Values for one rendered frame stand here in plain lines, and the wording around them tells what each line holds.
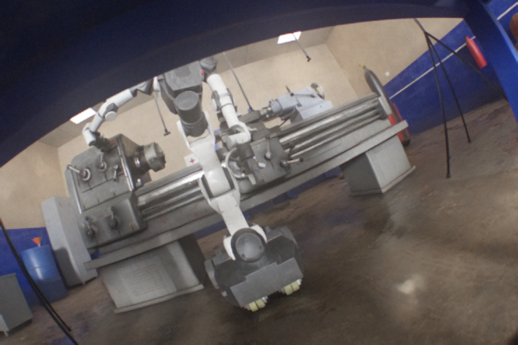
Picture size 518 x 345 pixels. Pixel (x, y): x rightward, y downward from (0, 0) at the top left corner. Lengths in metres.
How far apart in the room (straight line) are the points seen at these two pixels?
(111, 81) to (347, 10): 0.21
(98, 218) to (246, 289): 1.19
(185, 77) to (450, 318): 1.43
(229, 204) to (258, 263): 0.42
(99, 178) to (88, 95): 1.74
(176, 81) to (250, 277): 1.00
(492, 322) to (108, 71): 0.73
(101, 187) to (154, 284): 0.83
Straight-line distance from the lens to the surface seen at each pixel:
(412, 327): 0.68
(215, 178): 1.23
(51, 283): 4.24
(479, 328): 0.63
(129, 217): 1.65
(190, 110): 1.06
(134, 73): 0.18
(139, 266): 1.80
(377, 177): 2.03
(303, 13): 0.20
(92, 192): 1.96
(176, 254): 1.68
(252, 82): 5.65
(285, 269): 0.99
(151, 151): 1.91
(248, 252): 0.94
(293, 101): 2.08
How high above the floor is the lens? 0.50
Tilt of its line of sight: 8 degrees up
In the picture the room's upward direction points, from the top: 25 degrees counter-clockwise
